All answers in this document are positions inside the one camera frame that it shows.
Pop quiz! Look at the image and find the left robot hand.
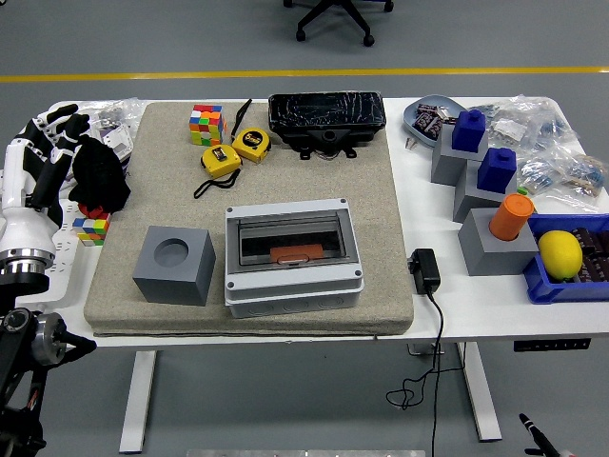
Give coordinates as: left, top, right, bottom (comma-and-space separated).
0, 103, 91, 264

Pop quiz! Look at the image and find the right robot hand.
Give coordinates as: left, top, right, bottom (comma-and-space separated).
518, 411, 577, 457

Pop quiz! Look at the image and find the orange cylinder battery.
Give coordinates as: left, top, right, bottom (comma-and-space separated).
269, 244, 324, 265
488, 192, 536, 242

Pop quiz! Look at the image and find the grey junction box clear lid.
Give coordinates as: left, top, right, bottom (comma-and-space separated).
224, 197, 365, 319

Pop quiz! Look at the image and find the white power strip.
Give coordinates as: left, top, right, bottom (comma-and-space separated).
18, 199, 83, 306

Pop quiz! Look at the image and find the small colourful puzzle cube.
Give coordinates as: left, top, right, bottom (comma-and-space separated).
71, 212, 111, 248

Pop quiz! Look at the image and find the white table leg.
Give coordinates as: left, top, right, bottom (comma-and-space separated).
456, 341, 503, 443
118, 350, 158, 454

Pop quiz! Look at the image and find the black table control panel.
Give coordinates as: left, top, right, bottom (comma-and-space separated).
513, 338, 593, 353

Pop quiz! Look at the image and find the black cloth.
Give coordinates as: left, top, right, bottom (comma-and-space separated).
68, 135, 132, 213

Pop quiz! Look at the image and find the blue plastic bin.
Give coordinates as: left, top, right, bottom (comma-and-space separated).
521, 212, 609, 305

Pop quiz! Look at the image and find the clear bag of parts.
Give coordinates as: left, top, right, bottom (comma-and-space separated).
475, 93, 572, 161
75, 97, 147, 142
560, 154, 609, 213
517, 142, 596, 197

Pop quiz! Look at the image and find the grey block with round hole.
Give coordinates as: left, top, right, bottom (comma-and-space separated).
458, 208, 539, 277
131, 226, 217, 307

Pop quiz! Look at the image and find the yellow lemon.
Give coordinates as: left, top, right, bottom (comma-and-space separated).
538, 229, 584, 281

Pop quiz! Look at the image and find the dark components pile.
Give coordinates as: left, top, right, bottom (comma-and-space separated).
570, 227, 609, 286

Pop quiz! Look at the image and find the black power adapter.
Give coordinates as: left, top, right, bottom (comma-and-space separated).
407, 248, 442, 296

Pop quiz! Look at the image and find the large colourful puzzle cube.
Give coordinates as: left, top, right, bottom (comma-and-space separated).
188, 104, 227, 148

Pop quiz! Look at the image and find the grey block holder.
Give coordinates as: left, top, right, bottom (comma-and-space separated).
430, 122, 490, 187
452, 159, 519, 224

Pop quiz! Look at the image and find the yellow tape measure round label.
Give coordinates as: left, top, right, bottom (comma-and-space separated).
230, 127, 273, 166

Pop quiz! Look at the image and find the blue block with knob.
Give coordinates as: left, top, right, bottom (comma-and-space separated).
477, 147, 519, 195
451, 109, 487, 154

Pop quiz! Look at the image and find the grey-brown mat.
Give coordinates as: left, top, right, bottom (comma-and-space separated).
83, 101, 415, 338

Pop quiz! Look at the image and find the black film-wrapped device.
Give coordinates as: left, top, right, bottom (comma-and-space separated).
267, 90, 386, 162

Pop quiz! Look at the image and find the dark patterned component packet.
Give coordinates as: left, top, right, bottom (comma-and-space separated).
412, 112, 444, 142

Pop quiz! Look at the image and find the blue-grey dish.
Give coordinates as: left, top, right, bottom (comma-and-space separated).
403, 94, 470, 149

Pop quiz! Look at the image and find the black office chair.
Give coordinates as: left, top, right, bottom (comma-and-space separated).
284, 0, 395, 48

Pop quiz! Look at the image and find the white switch panel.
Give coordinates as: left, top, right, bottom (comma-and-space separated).
92, 123, 134, 166

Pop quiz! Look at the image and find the black adapter cord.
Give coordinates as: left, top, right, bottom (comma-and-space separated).
384, 288, 470, 457

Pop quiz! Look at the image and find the yellow tape measure black strap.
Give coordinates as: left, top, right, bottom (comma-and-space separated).
193, 144, 244, 200

